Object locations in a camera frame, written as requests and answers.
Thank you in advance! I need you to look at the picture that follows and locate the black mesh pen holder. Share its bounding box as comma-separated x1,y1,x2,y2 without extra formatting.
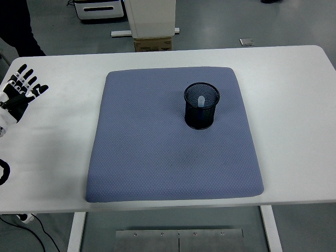
183,82,221,130

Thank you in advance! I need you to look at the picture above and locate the white base bar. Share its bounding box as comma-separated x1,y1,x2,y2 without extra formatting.
110,27,181,38

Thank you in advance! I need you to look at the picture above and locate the white table leg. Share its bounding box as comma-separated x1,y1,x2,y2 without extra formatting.
259,205,283,252
67,211,87,252

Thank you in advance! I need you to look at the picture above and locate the white appliance with dark slot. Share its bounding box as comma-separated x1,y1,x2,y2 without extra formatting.
72,0,125,20

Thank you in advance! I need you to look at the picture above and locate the white upright cabinet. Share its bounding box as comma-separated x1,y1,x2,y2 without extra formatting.
125,0,176,39

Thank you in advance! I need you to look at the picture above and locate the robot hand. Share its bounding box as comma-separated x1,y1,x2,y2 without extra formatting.
0,64,49,139

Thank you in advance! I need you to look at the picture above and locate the person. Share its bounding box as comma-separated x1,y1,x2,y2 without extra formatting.
0,0,47,57

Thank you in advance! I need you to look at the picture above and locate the blue-grey padded mat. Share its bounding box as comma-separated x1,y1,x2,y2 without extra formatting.
85,67,265,203

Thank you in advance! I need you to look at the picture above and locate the brown cardboard box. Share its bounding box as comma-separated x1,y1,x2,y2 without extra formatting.
133,36,173,52

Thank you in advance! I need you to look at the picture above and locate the black floor cable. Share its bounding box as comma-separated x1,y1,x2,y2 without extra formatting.
0,217,47,252
34,216,61,252

